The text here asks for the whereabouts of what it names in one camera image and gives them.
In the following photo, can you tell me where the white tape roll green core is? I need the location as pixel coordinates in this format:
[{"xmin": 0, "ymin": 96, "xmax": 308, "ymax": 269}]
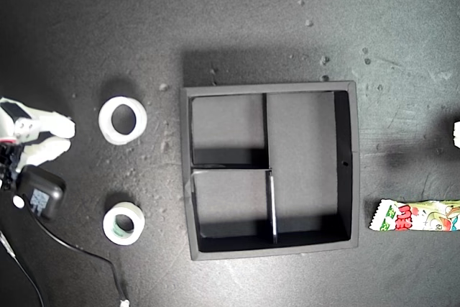
[{"xmin": 102, "ymin": 201, "xmax": 146, "ymax": 247}]

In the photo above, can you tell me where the black tray with wells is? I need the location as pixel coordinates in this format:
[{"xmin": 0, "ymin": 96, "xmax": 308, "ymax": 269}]
[{"xmin": 179, "ymin": 80, "xmax": 361, "ymax": 262}]

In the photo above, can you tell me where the plain white tape roll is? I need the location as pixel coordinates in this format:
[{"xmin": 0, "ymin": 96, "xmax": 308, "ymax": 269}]
[{"xmin": 98, "ymin": 96, "xmax": 148, "ymax": 146}]

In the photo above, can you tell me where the green red snack bar wrapper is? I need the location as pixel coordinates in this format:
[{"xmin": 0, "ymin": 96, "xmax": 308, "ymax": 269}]
[{"xmin": 368, "ymin": 198, "xmax": 460, "ymax": 233}]

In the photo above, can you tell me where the black camera cable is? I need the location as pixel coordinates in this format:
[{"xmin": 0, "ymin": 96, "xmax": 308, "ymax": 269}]
[{"xmin": 34, "ymin": 209, "xmax": 131, "ymax": 307}]

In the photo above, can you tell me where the thin grey cable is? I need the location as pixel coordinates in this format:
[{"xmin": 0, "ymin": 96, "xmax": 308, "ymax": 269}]
[{"xmin": 0, "ymin": 230, "xmax": 48, "ymax": 307}]

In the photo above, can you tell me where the black camera box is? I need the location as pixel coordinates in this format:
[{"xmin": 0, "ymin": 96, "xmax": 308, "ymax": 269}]
[{"xmin": 16, "ymin": 165, "xmax": 67, "ymax": 221}]

